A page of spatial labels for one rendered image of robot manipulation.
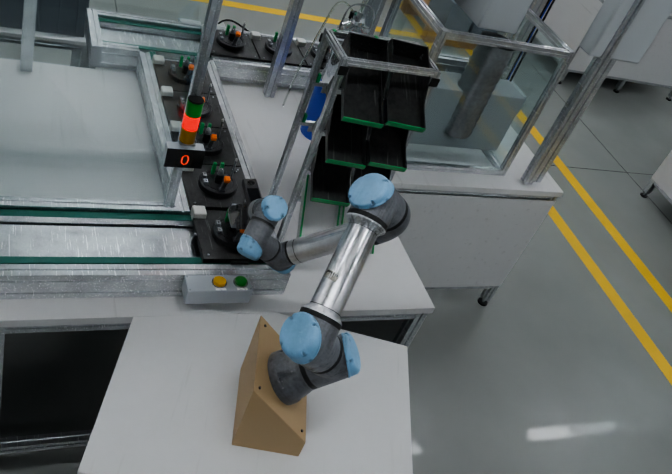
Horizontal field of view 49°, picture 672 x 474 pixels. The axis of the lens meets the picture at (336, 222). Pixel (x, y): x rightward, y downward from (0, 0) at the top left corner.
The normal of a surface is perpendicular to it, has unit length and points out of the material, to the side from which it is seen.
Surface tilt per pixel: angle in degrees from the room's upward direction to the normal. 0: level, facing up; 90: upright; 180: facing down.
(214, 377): 0
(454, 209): 90
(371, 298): 0
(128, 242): 0
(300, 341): 55
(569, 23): 90
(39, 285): 90
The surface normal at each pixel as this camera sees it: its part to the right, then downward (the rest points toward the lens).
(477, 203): 0.30, 0.68
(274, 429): 0.01, 0.64
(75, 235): 0.31, -0.74
